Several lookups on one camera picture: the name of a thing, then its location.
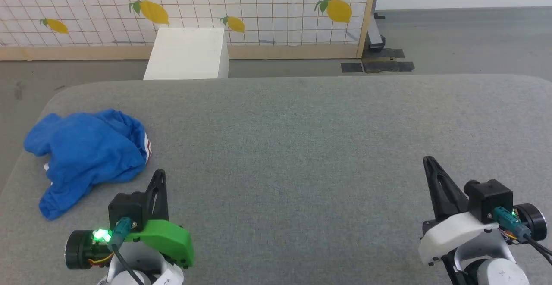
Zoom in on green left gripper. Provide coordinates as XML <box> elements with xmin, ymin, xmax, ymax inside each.
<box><xmin>124</xmin><ymin>169</ymin><xmax>195</xmax><ymax>270</ymax></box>

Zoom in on blue white sports jersey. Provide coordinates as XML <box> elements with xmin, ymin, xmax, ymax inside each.
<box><xmin>24</xmin><ymin>109</ymin><xmax>152</xmax><ymax>221</ymax></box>

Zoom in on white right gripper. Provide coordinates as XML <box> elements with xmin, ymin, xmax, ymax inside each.
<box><xmin>417</xmin><ymin>156</ymin><xmax>519</xmax><ymax>266</ymax></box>

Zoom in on metal partition foot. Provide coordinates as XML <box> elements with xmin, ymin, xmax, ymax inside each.
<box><xmin>366</xmin><ymin>12</ymin><xmax>387</xmax><ymax>53</ymax></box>

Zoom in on lemon print partition screen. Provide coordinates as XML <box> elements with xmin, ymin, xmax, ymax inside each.
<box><xmin>0</xmin><ymin>0</ymin><xmax>380</xmax><ymax>61</ymax></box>

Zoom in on large black floor mat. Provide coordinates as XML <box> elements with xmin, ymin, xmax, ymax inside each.
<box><xmin>361</xmin><ymin>48</ymin><xmax>415</xmax><ymax>74</ymax></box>

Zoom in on white box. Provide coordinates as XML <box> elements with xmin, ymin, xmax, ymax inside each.
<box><xmin>143</xmin><ymin>27</ymin><xmax>230</xmax><ymax>80</ymax></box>

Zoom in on grey fabric sofa cushion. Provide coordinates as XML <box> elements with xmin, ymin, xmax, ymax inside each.
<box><xmin>0</xmin><ymin>74</ymin><xmax>552</xmax><ymax>285</ymax></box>

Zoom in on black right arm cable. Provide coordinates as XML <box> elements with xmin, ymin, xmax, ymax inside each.
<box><xmin>493</xmin><ymin>207</ymin><xmax>552</xmax><ymax>265</ymax></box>

